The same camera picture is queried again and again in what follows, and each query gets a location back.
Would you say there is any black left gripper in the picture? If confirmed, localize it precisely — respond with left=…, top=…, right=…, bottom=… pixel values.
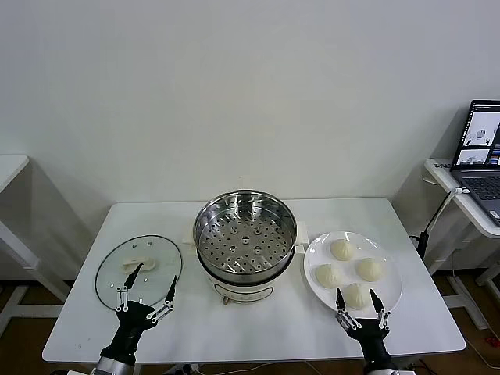
left=100, top=263, right=178, bottom=360

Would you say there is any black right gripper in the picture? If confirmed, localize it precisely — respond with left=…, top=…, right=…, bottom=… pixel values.
left=335, top=287, right=391, bottom=363

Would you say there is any white steamed baozi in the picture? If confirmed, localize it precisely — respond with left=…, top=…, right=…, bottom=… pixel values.
left=315, top=264, right=344, bottom=290
left=330, top=239, right=355, bottom=262
left=355, top=257, right=384, bottom=282
left=341, top=283, right=373, bottom=312

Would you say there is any round glass pot lid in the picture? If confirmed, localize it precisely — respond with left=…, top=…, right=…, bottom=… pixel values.
left=95, top=234, right=184, bottom=313

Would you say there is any stainless steel steamer basket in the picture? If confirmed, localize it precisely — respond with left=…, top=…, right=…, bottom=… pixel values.
left=193, top=190, right=298, bottom=277

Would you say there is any round white plate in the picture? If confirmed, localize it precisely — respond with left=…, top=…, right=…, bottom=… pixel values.
left=303, top=230, right=403, bottom=320

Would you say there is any black plug adapter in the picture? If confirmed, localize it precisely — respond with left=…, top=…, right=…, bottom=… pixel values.
left=409, top=230, right=429, bottom=255

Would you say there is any cream electric cooking pot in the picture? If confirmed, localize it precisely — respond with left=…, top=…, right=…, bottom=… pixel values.
left=182, top=220, right=309, bottom=306

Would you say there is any white side table with laptop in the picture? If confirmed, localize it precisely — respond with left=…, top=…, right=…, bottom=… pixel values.
left=423, top=158, right=500, bottom=329

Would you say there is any grey open laptop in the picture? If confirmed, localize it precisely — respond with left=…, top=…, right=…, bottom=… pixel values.
left=448, top=99, right=500, bottom=227

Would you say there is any empty white side table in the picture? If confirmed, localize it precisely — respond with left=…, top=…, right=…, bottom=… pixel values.
left=0, top=155, right=71, bottom=325

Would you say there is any white laptop cable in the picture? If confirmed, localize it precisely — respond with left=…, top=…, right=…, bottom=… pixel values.
left=425, top=187, right=470, bottom=235

